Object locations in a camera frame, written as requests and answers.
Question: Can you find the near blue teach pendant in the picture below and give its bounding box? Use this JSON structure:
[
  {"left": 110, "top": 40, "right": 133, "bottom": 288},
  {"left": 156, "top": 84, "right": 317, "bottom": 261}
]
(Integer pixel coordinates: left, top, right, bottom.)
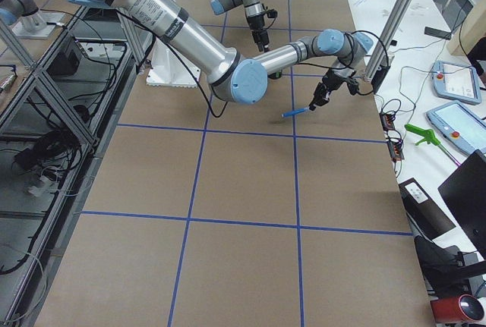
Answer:
[{"left": 426, "top": 100, "right": 485, "bottom": 155}]

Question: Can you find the black box with label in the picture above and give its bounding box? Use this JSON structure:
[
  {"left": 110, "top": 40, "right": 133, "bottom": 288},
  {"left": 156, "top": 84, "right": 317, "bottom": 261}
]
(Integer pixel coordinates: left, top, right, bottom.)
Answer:
[{"left": 399, "top": 178, "right": 455, "bottom": 239}]

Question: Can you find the blue teach pendant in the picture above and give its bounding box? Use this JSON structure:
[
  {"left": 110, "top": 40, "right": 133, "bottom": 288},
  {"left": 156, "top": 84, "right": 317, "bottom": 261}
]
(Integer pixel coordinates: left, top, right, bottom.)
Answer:
[
  {"left": 426, "top": 100, "right": 485, "bottom": 155},
  {"left": 431, "top": 61, "right": 482, "bottom": 105}
]

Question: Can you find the red cylindrical speaker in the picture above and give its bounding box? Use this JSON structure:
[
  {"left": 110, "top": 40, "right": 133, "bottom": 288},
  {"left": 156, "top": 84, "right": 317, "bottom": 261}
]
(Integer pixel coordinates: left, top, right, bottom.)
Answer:
[{"left": 431, "top": 294, "right": 485, "bottom": 324}]

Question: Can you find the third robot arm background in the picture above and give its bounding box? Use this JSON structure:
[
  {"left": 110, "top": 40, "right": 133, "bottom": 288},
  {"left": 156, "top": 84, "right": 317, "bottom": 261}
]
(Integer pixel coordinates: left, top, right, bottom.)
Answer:
[{"left": 1, "top": 0, "right": 65, "bottom": 39}]

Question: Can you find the black mesh pen cup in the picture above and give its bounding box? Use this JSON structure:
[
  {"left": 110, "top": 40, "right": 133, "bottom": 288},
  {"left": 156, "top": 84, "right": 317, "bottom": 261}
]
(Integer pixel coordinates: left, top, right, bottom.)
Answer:
[{"left": 268, "top": 71, "right": 282, "bottom": 80}]

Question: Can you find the aluminium frame post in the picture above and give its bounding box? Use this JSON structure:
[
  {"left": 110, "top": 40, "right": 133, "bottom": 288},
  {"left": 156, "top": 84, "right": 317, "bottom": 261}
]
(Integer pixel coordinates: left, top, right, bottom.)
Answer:
[{"left": 364, "top": 0, "right": 412, "bottom": 82}]

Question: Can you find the green handled grabber tool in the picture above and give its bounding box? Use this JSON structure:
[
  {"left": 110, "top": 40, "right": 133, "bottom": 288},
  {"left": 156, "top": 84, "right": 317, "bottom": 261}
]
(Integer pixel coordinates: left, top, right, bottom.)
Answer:
[{"left": 405, "top": 123, "right": 461, "bottom": 167}]

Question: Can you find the black smartphone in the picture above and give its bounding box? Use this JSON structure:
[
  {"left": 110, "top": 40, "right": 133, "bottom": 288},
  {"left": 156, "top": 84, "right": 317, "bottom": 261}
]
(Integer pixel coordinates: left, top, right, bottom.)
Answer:
[{"left": 424, "top": 27, "right": 452, "bottom": 40}]

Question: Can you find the usb hub with cables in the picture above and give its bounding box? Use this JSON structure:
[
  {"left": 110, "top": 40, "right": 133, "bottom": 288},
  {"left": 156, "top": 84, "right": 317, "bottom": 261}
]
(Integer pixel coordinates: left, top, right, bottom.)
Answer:
[
  {"left": 385, "top": 130, "right": 405, "bottom": 162},
  {"left": 379, "top": 100, "right": 396, "bottom": 131}
]

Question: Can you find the blue marker pen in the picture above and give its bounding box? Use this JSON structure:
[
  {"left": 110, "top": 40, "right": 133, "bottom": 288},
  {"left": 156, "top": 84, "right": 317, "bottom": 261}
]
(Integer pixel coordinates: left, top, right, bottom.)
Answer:
[{"left": 282, "top": 107, "right": 310, "bottom": 118}]

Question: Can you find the black monitor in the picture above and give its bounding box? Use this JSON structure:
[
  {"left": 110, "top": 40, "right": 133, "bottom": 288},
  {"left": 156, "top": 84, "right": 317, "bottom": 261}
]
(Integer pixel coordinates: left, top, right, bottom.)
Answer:
[{"left": 438, "top": 149, "right": 485, "bottom": 258}]

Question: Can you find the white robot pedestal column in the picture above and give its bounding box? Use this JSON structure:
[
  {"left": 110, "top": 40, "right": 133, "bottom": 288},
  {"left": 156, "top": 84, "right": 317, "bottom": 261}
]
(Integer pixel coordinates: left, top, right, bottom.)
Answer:
[{"left": 145, "top": 0, "right": 201, "bottom": 88}]

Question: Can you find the far blue teach pendant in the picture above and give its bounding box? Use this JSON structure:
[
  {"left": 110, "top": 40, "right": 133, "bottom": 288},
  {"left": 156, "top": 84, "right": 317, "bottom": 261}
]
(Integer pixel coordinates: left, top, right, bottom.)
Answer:
[{"left": 431, "top": 61, "right": 482, "bottom": 105}]

